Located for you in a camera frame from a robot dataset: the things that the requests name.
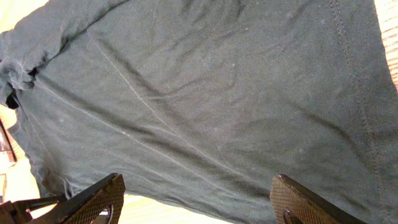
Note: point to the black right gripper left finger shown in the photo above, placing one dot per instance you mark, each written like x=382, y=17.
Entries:
x=100, y=203

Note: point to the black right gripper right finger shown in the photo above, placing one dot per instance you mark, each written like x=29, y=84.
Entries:
x=293, y=203

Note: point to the black t-shirt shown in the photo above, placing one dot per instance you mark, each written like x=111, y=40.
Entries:
x=199, y=104

